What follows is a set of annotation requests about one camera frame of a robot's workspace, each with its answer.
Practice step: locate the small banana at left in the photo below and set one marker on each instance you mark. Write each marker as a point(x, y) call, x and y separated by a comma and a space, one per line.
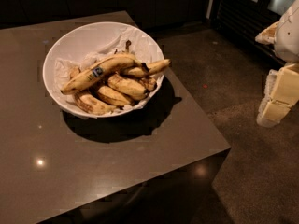
point(74, 71)

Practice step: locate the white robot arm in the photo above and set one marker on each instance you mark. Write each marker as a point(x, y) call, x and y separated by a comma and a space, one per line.
point(284, 35)

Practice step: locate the dark cabinet with vents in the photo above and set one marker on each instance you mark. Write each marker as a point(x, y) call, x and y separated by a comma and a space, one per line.
point(244, 19)

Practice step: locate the white bowl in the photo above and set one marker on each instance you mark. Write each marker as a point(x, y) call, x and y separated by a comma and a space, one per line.
point(78, 44)

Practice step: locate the bottom front banana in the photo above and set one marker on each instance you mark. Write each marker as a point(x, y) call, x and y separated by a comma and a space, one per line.
point(88, 103)

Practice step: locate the banana with blue sticker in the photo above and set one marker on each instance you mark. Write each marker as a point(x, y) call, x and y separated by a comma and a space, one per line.
point(99, 70)

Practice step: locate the lower middle banana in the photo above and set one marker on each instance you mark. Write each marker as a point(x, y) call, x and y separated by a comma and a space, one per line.
point(111, 96)

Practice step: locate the dark small banana right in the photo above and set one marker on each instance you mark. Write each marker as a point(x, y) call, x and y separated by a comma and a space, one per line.
point(149, 83)

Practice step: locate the long banana pointing right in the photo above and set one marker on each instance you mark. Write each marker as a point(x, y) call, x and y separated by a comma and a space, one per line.
point(153, 68)

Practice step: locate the spotted middle banana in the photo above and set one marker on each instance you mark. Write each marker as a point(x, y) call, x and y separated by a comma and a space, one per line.
point(127, 86)

